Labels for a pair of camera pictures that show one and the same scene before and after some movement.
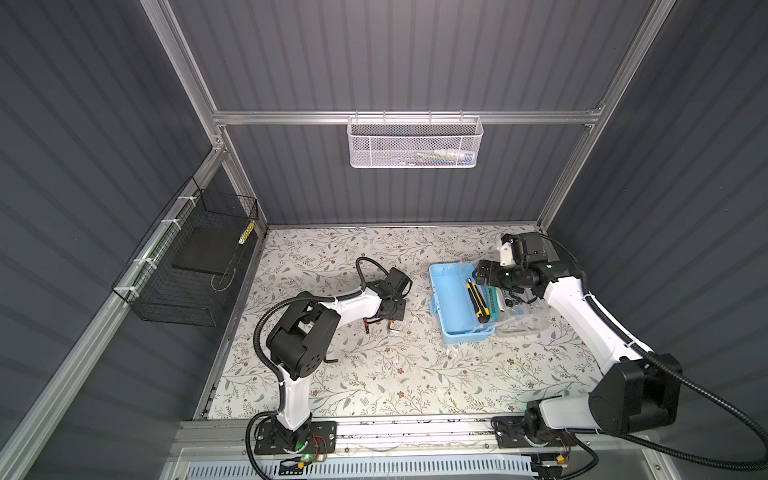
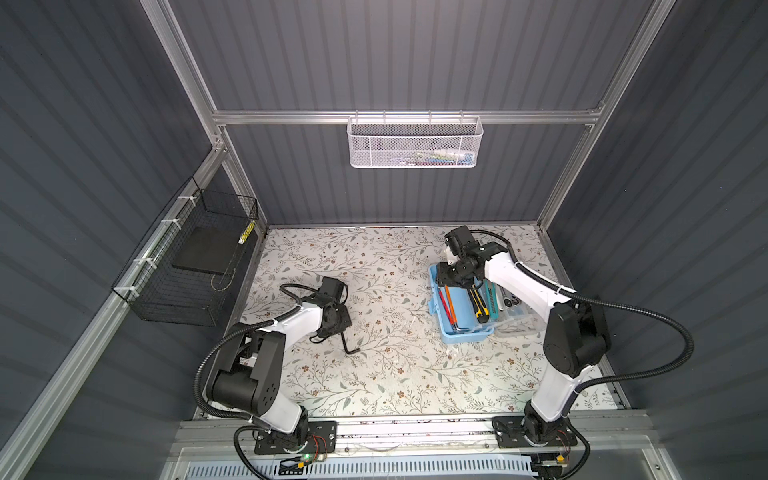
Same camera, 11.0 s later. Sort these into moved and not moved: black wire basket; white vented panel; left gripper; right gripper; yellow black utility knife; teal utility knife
Moved: right gripper; left gripper
Not moved: yellow black utility knife; white vented panel; teal utility knife; black wire basket
